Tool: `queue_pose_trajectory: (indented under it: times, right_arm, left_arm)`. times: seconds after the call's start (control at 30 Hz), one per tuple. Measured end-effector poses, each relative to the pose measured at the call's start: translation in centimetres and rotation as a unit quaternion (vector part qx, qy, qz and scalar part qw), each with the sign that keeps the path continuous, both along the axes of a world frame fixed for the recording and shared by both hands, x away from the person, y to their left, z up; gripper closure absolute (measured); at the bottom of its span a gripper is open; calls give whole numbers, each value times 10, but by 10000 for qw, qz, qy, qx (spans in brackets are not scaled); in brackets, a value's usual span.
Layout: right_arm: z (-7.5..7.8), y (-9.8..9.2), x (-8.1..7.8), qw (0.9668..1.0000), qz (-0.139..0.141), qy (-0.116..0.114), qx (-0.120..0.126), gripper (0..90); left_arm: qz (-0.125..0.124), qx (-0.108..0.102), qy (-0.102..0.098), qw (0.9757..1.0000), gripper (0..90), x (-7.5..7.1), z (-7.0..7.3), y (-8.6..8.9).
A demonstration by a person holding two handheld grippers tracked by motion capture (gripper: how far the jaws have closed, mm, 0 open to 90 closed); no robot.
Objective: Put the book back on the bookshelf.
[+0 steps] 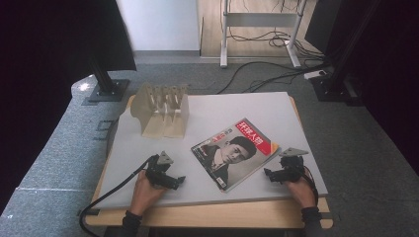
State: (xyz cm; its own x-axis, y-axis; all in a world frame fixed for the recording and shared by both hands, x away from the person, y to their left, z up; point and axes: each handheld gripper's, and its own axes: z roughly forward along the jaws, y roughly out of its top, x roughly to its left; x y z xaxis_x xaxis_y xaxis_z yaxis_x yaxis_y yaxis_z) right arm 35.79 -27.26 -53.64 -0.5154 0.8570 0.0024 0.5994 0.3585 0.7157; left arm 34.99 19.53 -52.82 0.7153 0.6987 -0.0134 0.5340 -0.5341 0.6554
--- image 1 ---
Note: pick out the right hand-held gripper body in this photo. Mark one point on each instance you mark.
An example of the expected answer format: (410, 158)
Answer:
(291, 168)

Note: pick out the wooden table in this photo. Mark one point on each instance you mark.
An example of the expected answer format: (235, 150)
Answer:
(210, 215)

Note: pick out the magazine with portrait cover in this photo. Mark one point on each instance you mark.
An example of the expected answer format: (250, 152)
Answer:
(235, 154)

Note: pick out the white metal table frame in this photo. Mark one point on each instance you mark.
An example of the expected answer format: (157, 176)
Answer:
(260, 19)

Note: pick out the black metal stand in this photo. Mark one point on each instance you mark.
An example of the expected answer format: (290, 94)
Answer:
(336, 82)
(107, 85)

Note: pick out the person's left hand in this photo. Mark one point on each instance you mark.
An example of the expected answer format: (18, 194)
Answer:
(146, 194)

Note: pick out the white power strip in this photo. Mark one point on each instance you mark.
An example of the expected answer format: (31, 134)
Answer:
(314, 74)

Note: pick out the grey table mat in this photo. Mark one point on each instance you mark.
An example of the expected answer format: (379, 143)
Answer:
(210, 115)

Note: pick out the person's right hand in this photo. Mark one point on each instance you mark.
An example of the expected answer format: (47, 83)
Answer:
(301, 193)

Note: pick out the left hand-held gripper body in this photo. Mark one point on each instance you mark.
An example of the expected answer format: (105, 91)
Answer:
(157, 173)

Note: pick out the wooden slotted rack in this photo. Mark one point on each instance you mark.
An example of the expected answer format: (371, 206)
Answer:
(163, 112)

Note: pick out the black curtain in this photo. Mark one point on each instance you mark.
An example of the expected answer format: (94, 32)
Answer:
(66, 36)
(388, 65)

